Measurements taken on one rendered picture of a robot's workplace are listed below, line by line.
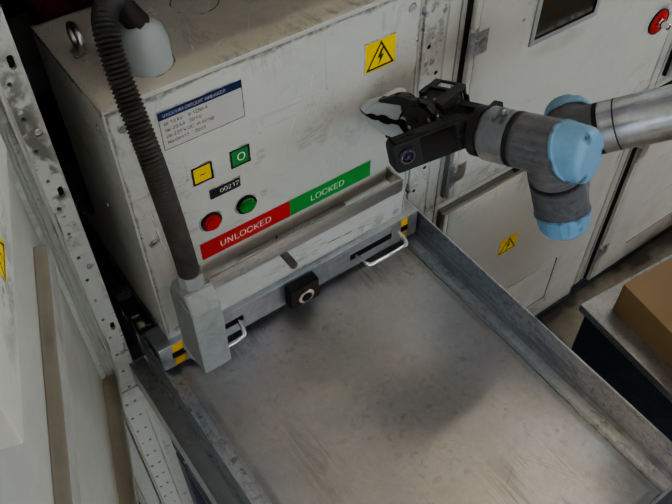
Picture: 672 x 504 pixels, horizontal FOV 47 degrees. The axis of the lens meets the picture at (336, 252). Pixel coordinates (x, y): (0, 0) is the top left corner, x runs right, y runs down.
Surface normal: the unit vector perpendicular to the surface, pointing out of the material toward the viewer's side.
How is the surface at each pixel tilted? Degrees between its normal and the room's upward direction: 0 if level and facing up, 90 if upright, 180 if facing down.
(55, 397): 0
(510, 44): 90
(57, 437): 0
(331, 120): 90
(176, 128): 90
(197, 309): 60
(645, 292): 4
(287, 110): 90
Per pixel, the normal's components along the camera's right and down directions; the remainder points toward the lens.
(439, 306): 0.00, -0.65
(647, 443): -0.81, 0.44
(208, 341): 0.58, 0.62
